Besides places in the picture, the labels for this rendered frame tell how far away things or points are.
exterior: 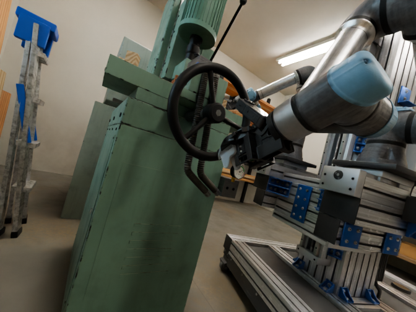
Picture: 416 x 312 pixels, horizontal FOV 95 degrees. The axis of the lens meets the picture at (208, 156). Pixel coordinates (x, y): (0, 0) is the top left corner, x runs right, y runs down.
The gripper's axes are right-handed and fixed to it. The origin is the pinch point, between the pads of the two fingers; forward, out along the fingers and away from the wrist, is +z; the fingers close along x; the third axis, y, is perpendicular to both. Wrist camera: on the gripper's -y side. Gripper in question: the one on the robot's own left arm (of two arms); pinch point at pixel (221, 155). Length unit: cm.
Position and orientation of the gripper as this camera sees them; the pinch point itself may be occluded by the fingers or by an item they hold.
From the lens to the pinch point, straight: 53.2
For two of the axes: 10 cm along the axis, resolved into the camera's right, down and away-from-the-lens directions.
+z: -5.4, 3.7, 7.6
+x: 8.4, 1.7, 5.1
